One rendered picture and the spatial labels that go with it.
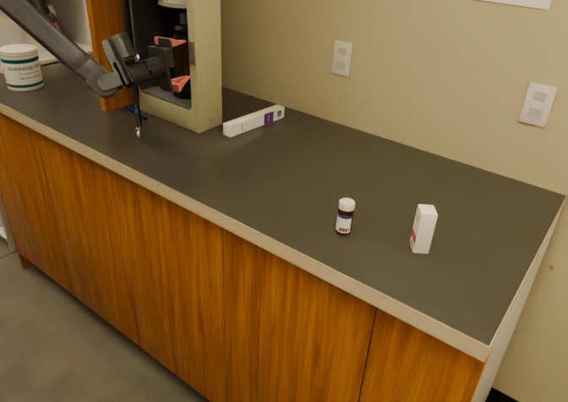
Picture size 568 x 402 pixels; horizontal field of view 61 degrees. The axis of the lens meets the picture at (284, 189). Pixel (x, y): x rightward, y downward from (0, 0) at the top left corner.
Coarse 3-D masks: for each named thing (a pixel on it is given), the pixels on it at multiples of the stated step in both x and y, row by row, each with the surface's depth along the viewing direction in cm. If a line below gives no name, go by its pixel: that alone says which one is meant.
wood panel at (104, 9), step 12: (96, 0) 155; (108, 0) 158; (120, 0) 162; (96, 12) 156; (108, 12) 160; (120, 12) 163; (96, 24) 158; (108, 24) 161; (120, 24) 165; (96, 36) 159; (108, 36) 163; (96, 48) 161; (96, 60) 164; (120, 96) 175; (132, 96) 179; (108, 108) 172
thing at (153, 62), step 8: (152, 48) 126; (160, 48) 124; (152, 56) 127; (160, 56) 125; (152, 64) 123; (160, 64) 124; (152, 72) 123; (160, 72) 125; (168, 72) 126; (152, 80) 125; (160, 80) 129; (168, 80) 127
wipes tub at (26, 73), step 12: (0, 48) 182; (12, 48) 182; (24, 48) 183; (36, 48) 186; (12, 60) 179; (24, 60) 181; (36, 60) 185; (12, 72) 181; (24, 72) 182; (36, 72) 186; (12, 84) 184; (24, 84) 184; (36, 84) 188
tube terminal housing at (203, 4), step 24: (192, 0) 139; (216, 0) 146; (192, 24) 143; (216, 24) 150; (216, 48) 153; (192, 72) 151; (216, 72) 157; (144, 96) 170; (192, 96) 155; (216, 96) 161; (168, 120) 167; (192, 120) 159; (216, 120) 165
